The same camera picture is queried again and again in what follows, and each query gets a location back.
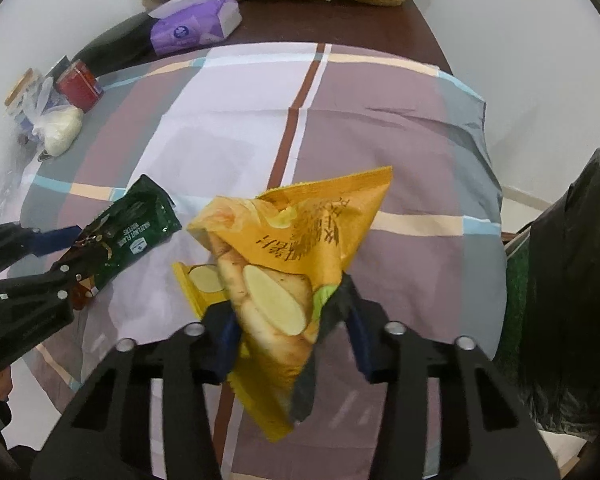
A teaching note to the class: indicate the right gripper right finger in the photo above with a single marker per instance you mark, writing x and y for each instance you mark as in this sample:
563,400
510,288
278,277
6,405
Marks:
485,432

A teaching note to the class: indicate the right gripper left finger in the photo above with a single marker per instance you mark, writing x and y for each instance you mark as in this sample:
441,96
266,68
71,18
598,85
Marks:
104,432

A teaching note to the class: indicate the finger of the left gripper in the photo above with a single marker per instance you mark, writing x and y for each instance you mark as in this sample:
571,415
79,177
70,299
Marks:
45,243
79,272

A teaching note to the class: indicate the green snack wrapper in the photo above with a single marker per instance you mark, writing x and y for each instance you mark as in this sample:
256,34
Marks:
142,219

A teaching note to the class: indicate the yellow chip bag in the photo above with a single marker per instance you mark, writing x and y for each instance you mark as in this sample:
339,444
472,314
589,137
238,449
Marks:
278,259

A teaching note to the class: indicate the black lined trash bin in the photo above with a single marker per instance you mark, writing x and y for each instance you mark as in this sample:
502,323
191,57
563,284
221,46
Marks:
549,348

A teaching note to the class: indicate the person left hand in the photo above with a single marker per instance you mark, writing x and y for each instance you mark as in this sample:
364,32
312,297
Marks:
5,383

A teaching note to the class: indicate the clear plastic bag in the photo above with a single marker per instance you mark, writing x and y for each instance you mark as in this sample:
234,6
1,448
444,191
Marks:
16,151

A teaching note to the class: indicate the white dough in bag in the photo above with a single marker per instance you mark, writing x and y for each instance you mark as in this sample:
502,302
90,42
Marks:
55,121

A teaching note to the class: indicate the red soda can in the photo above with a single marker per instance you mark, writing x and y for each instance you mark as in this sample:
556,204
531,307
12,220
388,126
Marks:
78,84

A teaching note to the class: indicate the black bag on table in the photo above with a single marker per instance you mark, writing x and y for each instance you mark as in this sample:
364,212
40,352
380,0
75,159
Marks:
124,45

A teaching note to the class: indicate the purple tissue pack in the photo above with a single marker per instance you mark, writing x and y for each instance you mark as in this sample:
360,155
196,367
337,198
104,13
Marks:
185,24

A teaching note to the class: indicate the dark wooden table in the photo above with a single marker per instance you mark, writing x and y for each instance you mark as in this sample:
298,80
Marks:
398,30

